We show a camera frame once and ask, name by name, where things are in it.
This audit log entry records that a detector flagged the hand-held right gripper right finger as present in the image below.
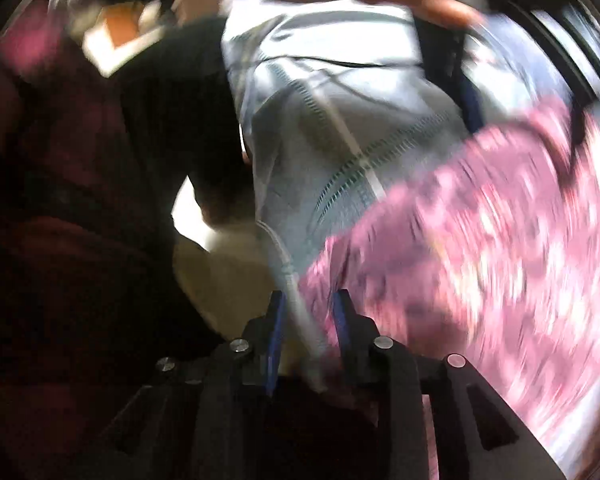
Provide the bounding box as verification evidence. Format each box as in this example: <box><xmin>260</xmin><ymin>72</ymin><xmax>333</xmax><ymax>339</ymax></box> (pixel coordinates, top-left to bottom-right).
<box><xmin>332</xmin><ymin>289</ymin><xmax>566</xmax><ymax>480</ymax></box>

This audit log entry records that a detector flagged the mauve floral bed sheet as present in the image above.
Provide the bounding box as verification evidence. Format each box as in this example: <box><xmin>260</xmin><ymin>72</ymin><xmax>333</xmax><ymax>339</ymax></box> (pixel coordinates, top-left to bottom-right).
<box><xmin>299</xmin><ymin>95</ymin><xmax>600</xmax><ymax>480</ymax></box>

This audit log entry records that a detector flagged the light blue striped garment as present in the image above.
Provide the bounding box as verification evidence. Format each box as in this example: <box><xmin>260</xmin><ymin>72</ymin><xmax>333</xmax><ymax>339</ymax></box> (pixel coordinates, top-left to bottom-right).
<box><xmin>219</xmin><ymin>0</ymin><xmax>487</xmax><ymax>393</ymax></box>

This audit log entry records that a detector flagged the black cloth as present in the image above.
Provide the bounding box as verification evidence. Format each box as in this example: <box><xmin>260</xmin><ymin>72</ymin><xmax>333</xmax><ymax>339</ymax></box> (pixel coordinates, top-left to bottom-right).
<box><xmin>114</xmin><ymin>15</ymin><xmax>257</xmax><ymax>228</ymax></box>

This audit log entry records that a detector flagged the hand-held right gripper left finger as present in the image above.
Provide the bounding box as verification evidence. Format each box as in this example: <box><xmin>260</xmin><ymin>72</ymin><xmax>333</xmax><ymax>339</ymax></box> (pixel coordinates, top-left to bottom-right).
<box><xmin>95</xmin><ymin>290</ymin><xmax>288</xmax><ymax>480</ymax></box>

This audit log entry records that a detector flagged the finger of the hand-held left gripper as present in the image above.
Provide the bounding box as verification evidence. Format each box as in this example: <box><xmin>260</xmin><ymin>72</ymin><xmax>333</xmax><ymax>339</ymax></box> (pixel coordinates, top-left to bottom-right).
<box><xmin>414</xmin><ymin>15</ymin><xmax>486</xmax><ymax>135</ymax></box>

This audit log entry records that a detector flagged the person's magenta clothing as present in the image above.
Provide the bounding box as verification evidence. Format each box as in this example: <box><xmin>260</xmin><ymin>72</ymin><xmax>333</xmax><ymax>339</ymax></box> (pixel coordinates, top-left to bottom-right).
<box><xmin>0</xmin><ymin>0</ymin><xmax>231</xmax><ymax>480</ymax></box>

